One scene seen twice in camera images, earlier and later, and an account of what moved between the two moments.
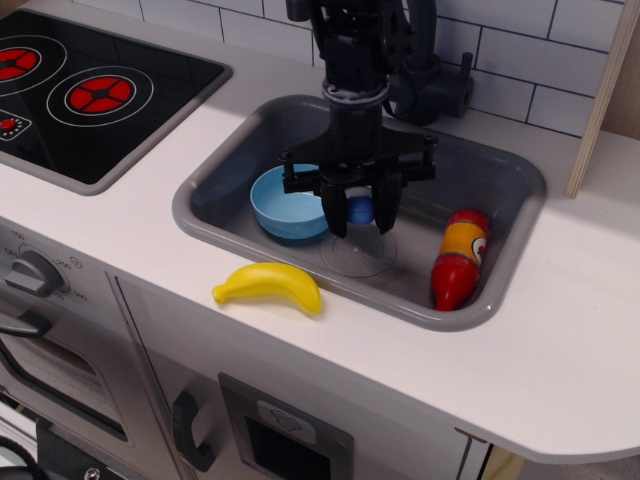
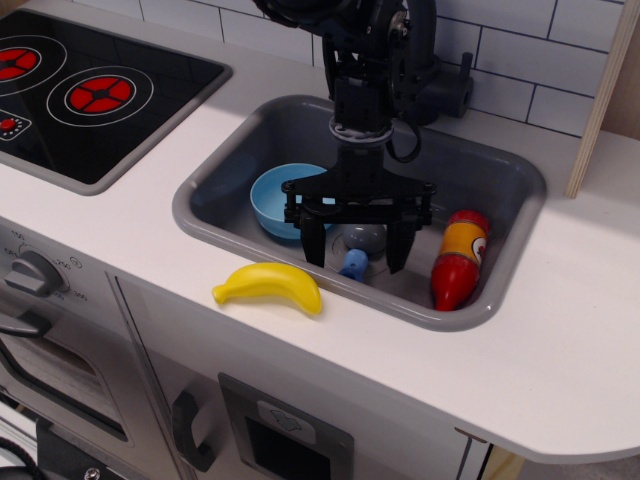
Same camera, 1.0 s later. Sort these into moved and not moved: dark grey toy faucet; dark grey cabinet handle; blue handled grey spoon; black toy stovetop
Moved: blue handled grey spoon
Not moved: dark grey toy faucet; black toy stovetop; dark grey cabinet handle
